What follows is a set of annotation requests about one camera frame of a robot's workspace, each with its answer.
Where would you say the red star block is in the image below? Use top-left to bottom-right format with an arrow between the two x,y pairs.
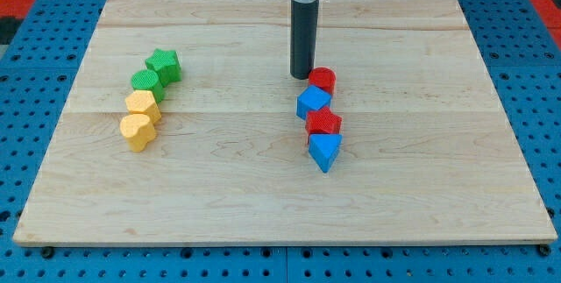
305,106 -> 343,144

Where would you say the blue triangle block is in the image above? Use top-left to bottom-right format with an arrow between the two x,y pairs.
309,134 -> 343,173

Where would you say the green star block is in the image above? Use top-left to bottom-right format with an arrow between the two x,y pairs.
145,48 -> 182,87

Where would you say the blue cube block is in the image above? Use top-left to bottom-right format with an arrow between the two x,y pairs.
296,85 -> 332,120

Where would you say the red cylinder block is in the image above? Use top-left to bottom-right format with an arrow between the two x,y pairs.
308,67 -> 337,95

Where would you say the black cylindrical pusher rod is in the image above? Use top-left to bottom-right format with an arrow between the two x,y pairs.
290,0 -> 319,80

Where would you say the green cylinder block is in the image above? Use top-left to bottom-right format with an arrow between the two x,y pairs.
131,69 -> 165,103

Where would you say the yellow heart block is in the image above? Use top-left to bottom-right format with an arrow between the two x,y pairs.
119,114 -> 157,152

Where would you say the yellow hexagon block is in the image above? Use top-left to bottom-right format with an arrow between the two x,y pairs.
124,90 -> 161,124

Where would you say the wooden board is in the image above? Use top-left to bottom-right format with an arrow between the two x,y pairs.
13,0 -> 557,247

